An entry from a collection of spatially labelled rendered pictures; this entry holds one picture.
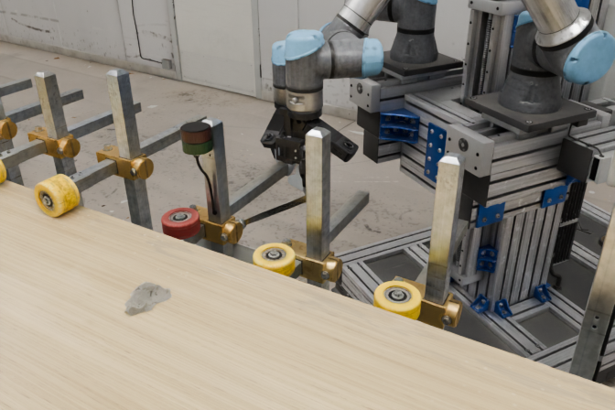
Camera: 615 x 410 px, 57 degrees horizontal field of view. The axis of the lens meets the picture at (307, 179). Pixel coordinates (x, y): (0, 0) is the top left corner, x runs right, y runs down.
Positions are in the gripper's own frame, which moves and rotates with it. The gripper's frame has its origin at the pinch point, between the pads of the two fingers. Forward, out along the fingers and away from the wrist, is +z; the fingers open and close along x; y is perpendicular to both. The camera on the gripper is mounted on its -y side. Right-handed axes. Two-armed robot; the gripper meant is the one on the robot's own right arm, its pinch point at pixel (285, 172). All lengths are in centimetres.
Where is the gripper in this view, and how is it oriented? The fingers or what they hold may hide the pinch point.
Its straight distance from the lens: 157.5
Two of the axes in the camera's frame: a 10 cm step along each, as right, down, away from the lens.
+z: 0.1, 8.9, 4.5
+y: 4.9, -4.0, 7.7
